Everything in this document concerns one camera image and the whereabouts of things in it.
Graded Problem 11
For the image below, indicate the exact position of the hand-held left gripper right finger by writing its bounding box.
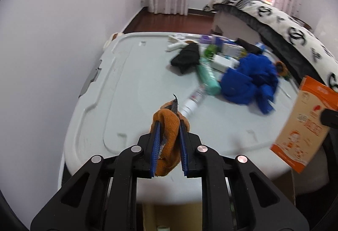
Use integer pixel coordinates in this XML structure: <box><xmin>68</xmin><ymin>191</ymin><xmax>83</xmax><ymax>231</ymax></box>
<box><xmin>180</xmin><ymin>119</ymin><xmax>309</xmax><ymax>231</ymax></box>

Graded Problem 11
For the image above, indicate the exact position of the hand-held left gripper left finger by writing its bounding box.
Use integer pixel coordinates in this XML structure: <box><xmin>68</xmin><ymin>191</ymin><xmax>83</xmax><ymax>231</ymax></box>
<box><xmin>30</xmin><ymin>121</ymin><xmax>161</xmax><ymax>231</ymax></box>

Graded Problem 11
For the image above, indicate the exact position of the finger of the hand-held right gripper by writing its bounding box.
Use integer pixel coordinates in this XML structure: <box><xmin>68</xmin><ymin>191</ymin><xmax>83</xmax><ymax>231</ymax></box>
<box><xmin>320</xmin><ymin>108</ymin><xmax>338</xmax><ymax>128</ymax></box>

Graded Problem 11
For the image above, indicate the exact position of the orange knit cloth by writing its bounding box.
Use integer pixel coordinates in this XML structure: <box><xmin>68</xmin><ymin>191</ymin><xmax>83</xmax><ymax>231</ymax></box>
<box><xmin>149</xmin><ymin>94</ymin><xmax>191</xmax><ymax>177</ymax></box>
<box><xmin>275</xmin><ymin>60</ymin><xmax>289</xmax><ymax>78</ymax></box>

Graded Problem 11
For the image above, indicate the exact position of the orange and white carton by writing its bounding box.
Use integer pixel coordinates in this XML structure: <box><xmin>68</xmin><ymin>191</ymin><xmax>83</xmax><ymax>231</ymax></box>
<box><xmin>270</xmin><ymin>75</ymin><xmax>338</xmax><ymax>174</ymax></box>

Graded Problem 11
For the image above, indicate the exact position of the white bottle with red label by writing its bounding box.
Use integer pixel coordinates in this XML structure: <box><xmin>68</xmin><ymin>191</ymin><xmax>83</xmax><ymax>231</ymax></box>
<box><xmin>182</xmin><ymin>87</ymin><xmax>206</xmax><ymax>118</ymax></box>

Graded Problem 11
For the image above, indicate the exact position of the light green soft packet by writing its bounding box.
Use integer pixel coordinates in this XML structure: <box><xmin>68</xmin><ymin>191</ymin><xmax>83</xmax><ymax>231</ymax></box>
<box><xmin>196</xmin><ymin>60</ymin><xmax>222</xmax><ymax>96</ymax></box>

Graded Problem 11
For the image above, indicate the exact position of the blue cloth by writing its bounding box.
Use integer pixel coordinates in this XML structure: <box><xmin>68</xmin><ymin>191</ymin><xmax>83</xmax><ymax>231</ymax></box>
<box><xmin>220</xmin><ymin>53</ymin><xmax>280</xmax><ymax>115</ymax></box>

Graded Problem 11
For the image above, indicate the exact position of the white printed blanket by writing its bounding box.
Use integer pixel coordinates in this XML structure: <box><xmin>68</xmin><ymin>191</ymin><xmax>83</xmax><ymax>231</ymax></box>
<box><xmin>203</xmin><ymin>0</ymin><xmax>338</xmax><ymax>93</ymax></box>

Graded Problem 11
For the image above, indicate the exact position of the black cloth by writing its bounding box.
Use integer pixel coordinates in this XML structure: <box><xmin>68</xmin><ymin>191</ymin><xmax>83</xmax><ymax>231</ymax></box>
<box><xmin>170</xmin><ymin>43</ymin><xmax>200</xmax><ymax>75</ymax></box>
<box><xmin>236</xmin><ymin>38</ymin><xmax>262</xmax><ymax>55</ymax></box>

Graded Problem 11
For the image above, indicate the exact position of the green bottle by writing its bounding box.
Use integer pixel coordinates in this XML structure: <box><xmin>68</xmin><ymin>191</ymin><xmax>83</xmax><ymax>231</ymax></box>
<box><xmin>205</xmin><ymin>45</ymin><xmax>221</xmax><ymax>58</ymax></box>

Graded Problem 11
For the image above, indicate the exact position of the white tube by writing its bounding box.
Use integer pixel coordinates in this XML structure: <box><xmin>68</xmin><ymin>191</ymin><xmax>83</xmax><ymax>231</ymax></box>
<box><xmin>166</xmin><ymin>42</ymin><xmax>187</xmax><ymax>52</ymax></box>

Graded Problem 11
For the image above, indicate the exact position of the white and blue small box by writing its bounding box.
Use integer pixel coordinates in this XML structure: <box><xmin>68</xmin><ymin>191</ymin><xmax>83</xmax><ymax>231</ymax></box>
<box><xmin>222</xmin><ymin>42</ymin><xmax>245</xmax><ymax>58</ymax></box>

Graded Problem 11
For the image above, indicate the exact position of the white bed frame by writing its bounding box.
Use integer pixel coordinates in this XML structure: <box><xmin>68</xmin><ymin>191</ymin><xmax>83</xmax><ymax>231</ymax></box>
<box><xmin>213</xmin><ymin>10</ymin><xmax>262</xmax><ymax>44</ymax></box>

